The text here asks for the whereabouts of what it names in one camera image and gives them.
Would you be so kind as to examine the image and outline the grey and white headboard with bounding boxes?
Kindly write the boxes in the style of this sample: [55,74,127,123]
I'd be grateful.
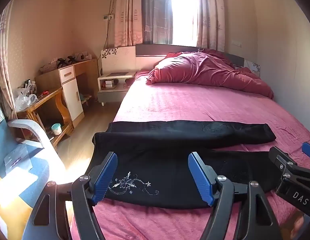
[135,44,246,73]

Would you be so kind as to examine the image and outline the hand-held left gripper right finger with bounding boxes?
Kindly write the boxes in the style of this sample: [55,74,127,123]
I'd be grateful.
[188,151,282,240]

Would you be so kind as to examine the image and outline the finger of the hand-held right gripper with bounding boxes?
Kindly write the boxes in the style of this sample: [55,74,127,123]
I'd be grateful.
[268,146,310,183]
[301,142,310,162]

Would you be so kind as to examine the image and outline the clear plastic packet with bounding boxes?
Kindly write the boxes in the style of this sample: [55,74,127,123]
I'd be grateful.
[3,145,33,174]

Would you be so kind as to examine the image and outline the white floral headboard panel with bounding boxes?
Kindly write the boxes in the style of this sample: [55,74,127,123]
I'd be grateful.
[101,46,137,75]
[245,60,261,75]

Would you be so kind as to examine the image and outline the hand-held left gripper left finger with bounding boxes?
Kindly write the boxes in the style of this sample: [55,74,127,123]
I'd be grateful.
[22,151,118,240]

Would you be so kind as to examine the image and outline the bright window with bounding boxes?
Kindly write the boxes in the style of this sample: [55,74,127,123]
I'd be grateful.
[170,0,199,47]

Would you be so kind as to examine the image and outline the blue chair with white armrest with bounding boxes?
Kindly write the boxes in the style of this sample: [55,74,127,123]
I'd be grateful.
[0,119,66,240]

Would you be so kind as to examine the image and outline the bed with pink sheet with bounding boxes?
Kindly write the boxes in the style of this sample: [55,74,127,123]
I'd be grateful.
[70,69,310,240]

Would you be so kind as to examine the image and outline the wooden desk with white drawer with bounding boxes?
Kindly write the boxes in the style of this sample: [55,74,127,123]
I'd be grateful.
[35,58,99,122]

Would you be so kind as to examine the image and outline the black power cable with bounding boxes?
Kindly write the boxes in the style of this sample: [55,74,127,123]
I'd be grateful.
[104,0,115,48]

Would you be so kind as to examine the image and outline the wooden side table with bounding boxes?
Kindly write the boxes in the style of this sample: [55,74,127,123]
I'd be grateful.
[16,87,74,148]

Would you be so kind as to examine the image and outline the person's right hand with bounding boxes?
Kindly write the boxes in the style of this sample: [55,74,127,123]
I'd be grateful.
[280,211,307,240]

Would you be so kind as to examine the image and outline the pink patterned curtain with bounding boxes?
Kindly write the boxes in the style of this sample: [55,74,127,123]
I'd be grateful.
[195,0,225,52]
[114,0,143,48]

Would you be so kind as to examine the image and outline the white nightstand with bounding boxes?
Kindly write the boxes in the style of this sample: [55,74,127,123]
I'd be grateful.
[97,71,137,105]

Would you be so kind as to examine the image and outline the black embroidered pants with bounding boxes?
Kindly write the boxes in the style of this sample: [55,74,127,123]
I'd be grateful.
[92,120,277,209]

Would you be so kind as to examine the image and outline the pale pink side curtain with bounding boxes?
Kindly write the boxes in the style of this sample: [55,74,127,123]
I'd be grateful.
[0,2,18,120]

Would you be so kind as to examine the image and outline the black sandals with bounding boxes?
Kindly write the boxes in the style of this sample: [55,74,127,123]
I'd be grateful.
[57,57,76,67]

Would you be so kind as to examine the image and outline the dark sheer curtain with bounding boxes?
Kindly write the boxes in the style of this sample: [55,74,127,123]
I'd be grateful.
[141,0,173,45]

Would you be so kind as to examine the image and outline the red velvet duvet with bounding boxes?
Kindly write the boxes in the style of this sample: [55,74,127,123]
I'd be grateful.
[146,49,274,99]

